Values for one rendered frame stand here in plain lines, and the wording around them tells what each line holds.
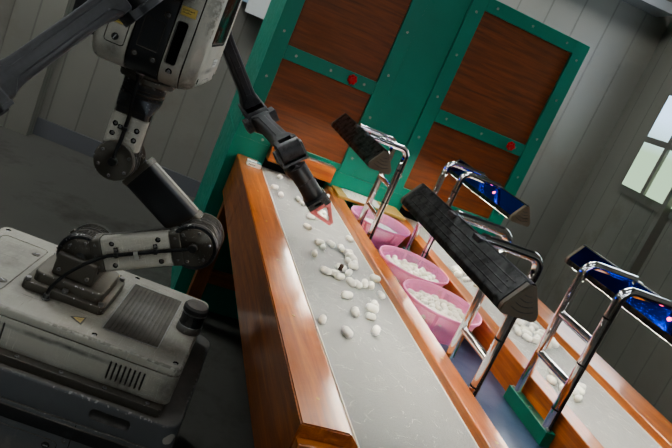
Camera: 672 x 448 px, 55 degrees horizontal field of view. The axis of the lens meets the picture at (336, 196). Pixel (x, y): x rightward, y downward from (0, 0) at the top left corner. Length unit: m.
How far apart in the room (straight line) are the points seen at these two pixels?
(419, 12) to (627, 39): 2.21
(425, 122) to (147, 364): 1.73
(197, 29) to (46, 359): 0.89
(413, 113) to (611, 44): 2.13
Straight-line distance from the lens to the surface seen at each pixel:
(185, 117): 4.50
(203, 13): 1.54
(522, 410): 1.83
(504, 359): 1.97
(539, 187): 4.73
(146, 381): 1.75
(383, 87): 2.86
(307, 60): 2.77
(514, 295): 1.23
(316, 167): 2.81
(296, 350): 1.37
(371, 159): 2.09
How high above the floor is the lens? 1.37
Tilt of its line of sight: 13 degrees down
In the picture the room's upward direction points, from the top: 24 degrees clockwise
